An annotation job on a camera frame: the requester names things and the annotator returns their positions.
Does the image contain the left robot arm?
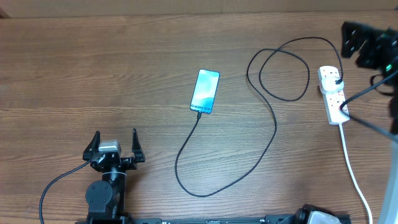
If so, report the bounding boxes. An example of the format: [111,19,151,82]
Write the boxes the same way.
[83,129,146,223]

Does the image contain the white power strip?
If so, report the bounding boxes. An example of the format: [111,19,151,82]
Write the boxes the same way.
[318,66,349,125]

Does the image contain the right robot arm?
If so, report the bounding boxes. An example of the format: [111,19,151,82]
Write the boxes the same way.
[209,22,392,223]

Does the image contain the white charger plug adapter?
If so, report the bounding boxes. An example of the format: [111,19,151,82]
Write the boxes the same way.
[320,77,345,94]

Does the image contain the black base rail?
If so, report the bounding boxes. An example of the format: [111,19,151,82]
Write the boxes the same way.
[78,215,294,224]

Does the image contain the blue screen smartphone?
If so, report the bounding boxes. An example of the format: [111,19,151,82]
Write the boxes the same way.
[190,69,220,114]

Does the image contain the black charging cable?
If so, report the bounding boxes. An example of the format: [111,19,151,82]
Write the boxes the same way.
[174,36,345,198]

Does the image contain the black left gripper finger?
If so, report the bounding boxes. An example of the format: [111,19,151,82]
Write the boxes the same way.
[131,128,145,158]
[83,131,100,153]

